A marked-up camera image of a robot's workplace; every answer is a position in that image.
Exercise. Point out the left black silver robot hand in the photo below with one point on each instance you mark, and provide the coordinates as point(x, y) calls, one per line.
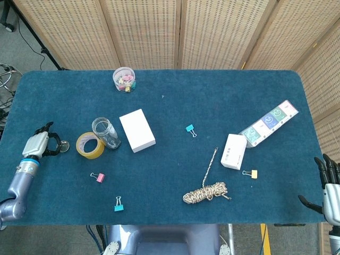
point(34, 144)

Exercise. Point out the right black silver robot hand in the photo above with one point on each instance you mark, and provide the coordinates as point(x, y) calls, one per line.
point(332, 199)

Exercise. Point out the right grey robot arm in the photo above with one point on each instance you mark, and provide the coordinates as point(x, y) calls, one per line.
point(335, 239)

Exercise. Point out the clear glass jar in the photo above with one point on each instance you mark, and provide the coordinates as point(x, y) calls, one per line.
point(106, 135)

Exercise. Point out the yellow packing tape roll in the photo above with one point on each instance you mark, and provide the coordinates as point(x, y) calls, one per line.
point(98, 152)

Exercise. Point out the pink binder clip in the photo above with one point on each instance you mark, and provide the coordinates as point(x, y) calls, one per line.
point(100, 177)

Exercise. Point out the yellow binder clip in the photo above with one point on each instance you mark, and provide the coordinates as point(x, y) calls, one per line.
point(254, 174)

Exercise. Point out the long colourful printed box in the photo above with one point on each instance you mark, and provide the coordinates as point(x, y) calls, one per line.
point(271, 122)

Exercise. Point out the plain white cardboard box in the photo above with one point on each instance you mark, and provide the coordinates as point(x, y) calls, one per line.
point(136, 130)

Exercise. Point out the teal binder clip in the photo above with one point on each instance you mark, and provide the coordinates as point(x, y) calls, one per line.
point(119, 208)
point(189, 128)

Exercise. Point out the white box with barcode print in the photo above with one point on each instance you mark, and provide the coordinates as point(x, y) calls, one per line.
point(233, 151)

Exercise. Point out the clear jar of binder clips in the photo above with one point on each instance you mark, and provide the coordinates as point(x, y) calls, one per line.
point(123, 79)

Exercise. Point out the blue carpet table cover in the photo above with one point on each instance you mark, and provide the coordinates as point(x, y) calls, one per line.
point(170, 170)

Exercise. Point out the wicker folding screen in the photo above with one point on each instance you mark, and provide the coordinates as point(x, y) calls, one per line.
point(148, 32)

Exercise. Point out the grey robot torso base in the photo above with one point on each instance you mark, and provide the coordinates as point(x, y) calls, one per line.
point(164, 239)

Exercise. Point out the chrome metal stool frame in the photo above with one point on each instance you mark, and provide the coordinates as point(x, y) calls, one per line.
point(5, 79)

